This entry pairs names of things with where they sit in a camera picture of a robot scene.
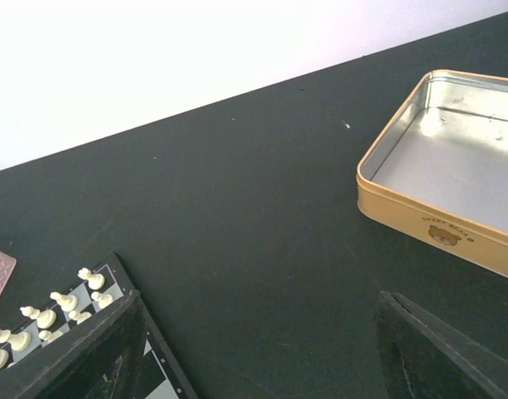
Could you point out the gold metal tin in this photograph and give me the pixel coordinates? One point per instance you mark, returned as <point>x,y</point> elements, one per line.
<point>438,170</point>

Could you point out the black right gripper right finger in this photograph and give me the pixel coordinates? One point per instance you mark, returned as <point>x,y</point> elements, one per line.
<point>423,357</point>

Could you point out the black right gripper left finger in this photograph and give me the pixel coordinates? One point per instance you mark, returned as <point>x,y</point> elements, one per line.
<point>99,358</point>

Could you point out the black and white chessboard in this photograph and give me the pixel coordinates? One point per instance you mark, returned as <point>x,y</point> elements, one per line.
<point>94,289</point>

